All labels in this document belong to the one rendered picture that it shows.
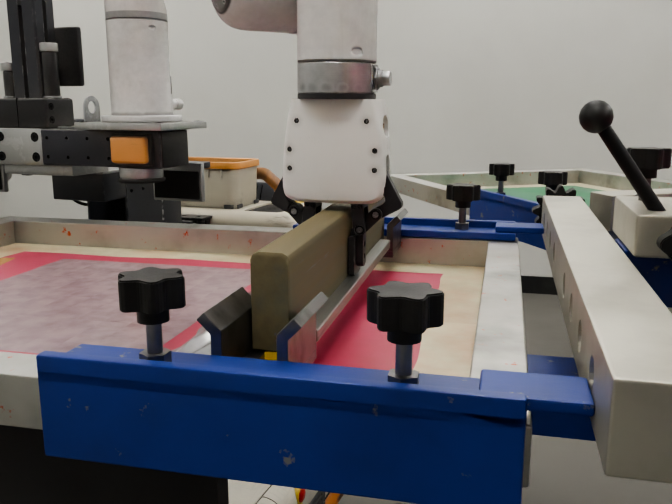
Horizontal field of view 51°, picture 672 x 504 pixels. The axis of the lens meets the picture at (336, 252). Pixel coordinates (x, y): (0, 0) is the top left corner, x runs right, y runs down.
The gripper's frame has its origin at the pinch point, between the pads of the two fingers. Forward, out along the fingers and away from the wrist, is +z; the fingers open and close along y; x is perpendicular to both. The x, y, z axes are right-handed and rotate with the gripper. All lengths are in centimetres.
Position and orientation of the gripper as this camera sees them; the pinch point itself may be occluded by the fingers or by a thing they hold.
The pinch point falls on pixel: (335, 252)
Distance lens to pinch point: 70.5
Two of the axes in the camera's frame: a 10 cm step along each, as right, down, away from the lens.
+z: 0.0, 9.8, 2.1
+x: -2.3, 2.1, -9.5
